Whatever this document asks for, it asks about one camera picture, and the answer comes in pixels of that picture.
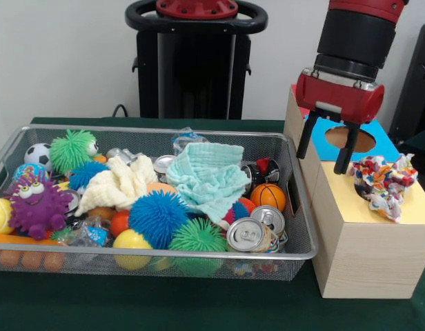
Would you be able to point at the dark green table cloth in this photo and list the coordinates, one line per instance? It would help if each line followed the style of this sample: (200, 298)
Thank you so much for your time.
(198, 310)
(424, 138)

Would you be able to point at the multicoloured knotted rag toy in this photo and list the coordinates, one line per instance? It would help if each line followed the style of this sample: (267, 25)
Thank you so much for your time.
(385, 182)

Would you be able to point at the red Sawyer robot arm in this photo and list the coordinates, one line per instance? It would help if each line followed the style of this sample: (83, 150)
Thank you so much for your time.
(357, 34)

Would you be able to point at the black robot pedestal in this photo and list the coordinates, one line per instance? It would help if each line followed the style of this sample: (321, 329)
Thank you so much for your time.
(198, 86)

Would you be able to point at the small soccer ball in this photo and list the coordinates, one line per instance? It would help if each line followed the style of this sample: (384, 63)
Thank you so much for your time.
(36, 153)

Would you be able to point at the green spiky ball with eyes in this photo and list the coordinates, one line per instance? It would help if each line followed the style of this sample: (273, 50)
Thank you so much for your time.
(71, 150)

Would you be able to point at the cream cloth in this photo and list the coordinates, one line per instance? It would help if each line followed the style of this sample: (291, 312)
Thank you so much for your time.
(123, 186)

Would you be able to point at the silver drink can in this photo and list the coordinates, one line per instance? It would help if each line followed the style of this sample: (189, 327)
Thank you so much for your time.
(247, 236)

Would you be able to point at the wooden box with three holes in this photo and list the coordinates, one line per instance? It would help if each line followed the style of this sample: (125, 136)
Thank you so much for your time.
(371, 262)

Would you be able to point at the blue spiky ball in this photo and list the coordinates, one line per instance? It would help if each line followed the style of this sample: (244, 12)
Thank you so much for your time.
(157, 219)

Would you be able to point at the mint green cloth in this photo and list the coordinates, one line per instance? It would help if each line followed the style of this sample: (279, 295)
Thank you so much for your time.
(205, 179)

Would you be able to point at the purple spiky monster toy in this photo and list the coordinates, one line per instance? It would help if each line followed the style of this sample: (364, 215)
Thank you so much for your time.
(36, 207)

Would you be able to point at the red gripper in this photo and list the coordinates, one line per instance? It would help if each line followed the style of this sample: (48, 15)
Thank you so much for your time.
(336, 96)

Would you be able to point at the orange toy building block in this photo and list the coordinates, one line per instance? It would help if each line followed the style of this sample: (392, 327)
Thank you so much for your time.
(29, 260)

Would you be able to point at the shallow silver mesh bin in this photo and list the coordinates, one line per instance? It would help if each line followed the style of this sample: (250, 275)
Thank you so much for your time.
(288, 269)

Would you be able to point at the small orange basketball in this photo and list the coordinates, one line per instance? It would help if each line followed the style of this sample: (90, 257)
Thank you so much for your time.
(267, 198)

